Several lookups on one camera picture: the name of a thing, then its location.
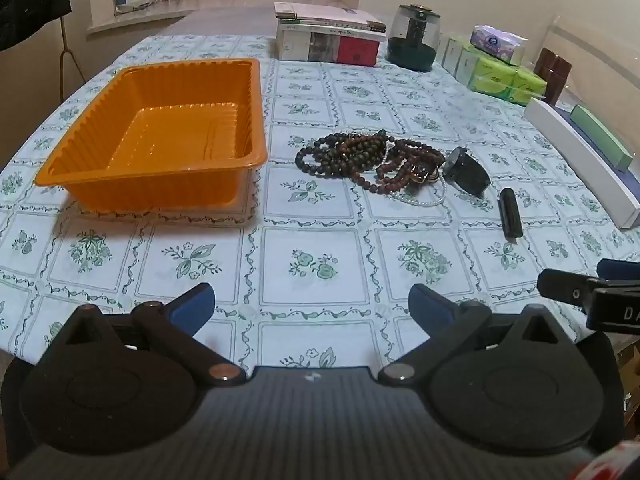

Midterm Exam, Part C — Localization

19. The gold metal coat stand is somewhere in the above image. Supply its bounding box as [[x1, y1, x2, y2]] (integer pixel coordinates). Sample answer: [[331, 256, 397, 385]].
[[56, 14, 89, 107]]

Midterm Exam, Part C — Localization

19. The purple tissue pack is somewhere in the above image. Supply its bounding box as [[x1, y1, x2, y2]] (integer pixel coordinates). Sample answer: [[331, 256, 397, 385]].
[[470, 24, 529, 67]]

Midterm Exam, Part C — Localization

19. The red patterned clothing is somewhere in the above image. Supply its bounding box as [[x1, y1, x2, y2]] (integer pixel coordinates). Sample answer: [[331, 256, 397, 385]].
[[570, 439, 640, 480]]

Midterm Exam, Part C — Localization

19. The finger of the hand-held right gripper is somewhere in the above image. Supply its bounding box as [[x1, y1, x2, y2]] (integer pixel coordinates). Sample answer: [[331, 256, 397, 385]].
[[537, 268, 601, 306], [597, 259, 640, 286]]

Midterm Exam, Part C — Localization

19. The orange plastic tray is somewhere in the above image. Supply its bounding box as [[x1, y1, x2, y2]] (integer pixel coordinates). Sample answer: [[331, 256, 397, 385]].
[[34, 58, 268, 213]]

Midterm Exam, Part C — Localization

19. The long white box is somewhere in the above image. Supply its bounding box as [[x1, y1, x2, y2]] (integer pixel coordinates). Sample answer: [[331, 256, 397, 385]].
[[523, 97, 640, 230]]

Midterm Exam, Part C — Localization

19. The pale pink book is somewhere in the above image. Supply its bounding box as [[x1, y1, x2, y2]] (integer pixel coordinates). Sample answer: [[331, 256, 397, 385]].
[[274, 1, 353, 20]]

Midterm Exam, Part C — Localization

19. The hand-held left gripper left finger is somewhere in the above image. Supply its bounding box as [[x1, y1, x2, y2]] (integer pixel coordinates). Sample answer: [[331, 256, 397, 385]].
[[42, 282, 247, 386]]

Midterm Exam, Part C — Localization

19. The large black wristwatch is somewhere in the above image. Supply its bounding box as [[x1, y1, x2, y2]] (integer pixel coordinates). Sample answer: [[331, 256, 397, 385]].
[[442, 146, 493, 199]]

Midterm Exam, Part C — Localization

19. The green tissue pack bundle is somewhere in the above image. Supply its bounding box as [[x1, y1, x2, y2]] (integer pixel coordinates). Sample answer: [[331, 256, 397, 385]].
[[440, 34, 549, 107]]

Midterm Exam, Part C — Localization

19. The long green box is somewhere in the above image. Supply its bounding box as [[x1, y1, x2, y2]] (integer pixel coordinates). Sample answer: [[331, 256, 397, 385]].
[[570, 105, 634, 171]]

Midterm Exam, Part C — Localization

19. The dark blue flat box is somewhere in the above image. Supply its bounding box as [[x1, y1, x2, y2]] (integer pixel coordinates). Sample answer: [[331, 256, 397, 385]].
[[554, 101, 640, 186]]

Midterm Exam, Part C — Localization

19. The reddish brown bead necklace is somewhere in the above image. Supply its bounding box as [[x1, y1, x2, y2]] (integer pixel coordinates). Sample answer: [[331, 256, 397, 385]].
[[372, 137, 446, 196]]

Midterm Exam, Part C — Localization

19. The stack of books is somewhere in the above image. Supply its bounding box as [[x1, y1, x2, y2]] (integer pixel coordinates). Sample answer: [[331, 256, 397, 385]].
[[276, 24, 387, 67]]

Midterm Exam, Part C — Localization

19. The long dark bead necklace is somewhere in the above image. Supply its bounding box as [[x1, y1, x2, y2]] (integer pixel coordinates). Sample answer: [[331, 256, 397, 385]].
[[317, 130, 393, 181]]

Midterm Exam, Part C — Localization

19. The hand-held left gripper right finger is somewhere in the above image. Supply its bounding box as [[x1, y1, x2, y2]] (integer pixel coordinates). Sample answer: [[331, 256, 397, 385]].
[[377, 284, 576, 386]]

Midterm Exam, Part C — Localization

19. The black puffer jacket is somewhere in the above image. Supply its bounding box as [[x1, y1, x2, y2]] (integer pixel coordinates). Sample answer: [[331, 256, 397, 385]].
[[0, 0, 74, 52]]

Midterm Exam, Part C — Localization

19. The brown wooden box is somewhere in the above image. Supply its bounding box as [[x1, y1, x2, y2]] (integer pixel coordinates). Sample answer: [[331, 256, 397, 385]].
[[533, 47, 572, 106]]

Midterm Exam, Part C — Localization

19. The red bead bracelet gold charm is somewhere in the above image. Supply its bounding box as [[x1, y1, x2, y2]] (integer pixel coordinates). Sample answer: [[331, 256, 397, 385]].
[[407, 157, 444, 186]]

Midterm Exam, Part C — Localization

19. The green glass jar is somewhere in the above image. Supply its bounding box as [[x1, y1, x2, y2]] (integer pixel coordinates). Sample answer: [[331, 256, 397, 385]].
[[387, 4, 444, 73]]

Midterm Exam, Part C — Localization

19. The thin white book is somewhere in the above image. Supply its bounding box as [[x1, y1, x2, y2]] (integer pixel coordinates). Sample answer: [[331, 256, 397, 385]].
[[277, 7, 388, 34]]

